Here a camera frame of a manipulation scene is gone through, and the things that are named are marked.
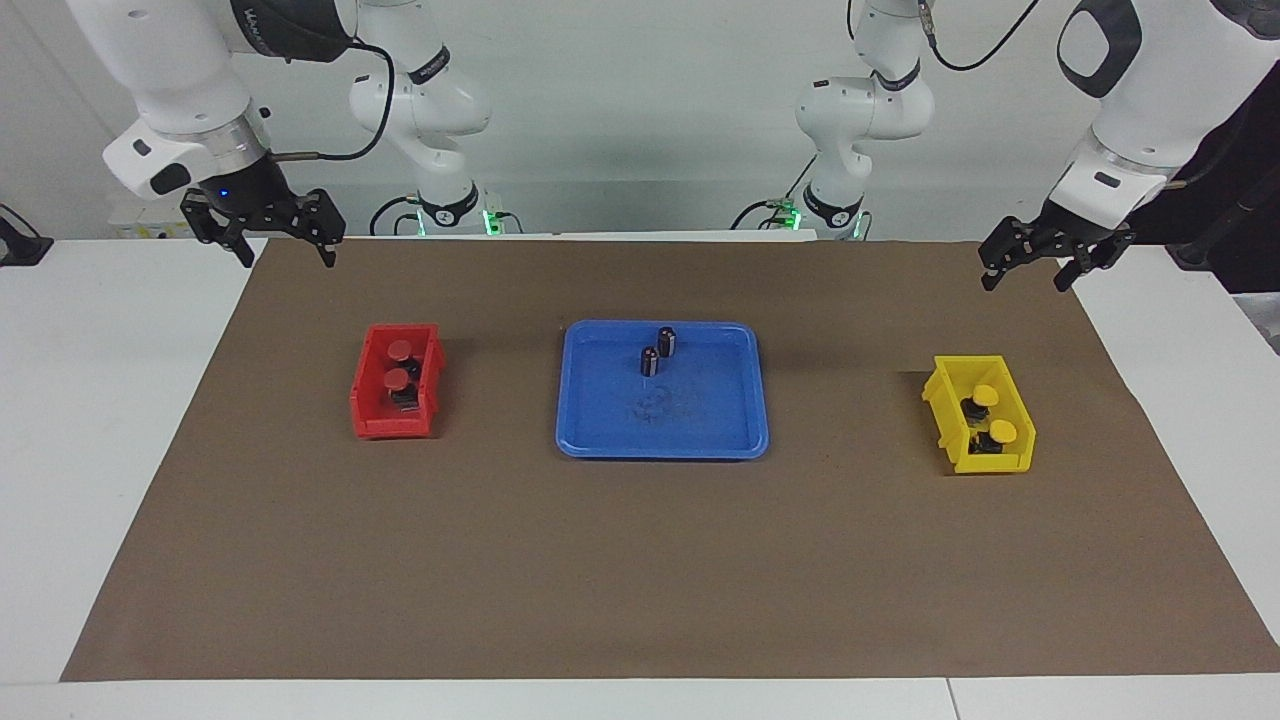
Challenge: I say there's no black clamp bracket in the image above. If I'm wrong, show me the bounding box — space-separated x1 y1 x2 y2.
0 205 54 267

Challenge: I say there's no black left base cable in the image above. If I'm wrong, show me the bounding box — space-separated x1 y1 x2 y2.
729 155 817 232

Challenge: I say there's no black base cable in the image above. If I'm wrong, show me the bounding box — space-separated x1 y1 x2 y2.
369 195 421 238
729 155 817 232

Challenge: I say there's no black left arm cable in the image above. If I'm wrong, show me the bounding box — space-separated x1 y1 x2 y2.
848 0 1043 73

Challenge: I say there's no black background equipment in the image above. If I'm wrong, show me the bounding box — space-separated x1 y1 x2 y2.
1140 90 1280 296

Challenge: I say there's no brown paper mat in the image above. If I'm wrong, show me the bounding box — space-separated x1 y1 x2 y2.
60 238 1280 683

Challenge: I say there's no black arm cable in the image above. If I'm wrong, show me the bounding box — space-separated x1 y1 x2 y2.
848 0 1043 73
268 35 397 163

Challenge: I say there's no blue plastic tray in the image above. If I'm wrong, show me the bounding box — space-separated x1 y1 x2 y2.
555 319 771 461

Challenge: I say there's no black right base cable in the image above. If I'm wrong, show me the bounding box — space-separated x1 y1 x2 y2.
369 195 421 238

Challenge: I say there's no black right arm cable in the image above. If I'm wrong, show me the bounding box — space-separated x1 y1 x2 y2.
268 35 397 163

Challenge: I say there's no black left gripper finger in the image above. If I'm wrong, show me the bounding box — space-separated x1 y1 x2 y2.
1053 228 1138 294
979 215 1047 293

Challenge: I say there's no yellow plastic bin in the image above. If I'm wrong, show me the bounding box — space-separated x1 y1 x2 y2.
921 354 1038 475

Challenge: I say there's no white power box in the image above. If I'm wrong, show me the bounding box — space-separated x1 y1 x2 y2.
108 195 201 241

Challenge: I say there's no red plastic bin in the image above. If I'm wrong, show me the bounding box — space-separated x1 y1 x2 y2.
349 322 446 441

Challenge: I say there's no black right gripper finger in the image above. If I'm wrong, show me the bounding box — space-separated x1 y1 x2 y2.
288 188 347 269
181 193 257 269

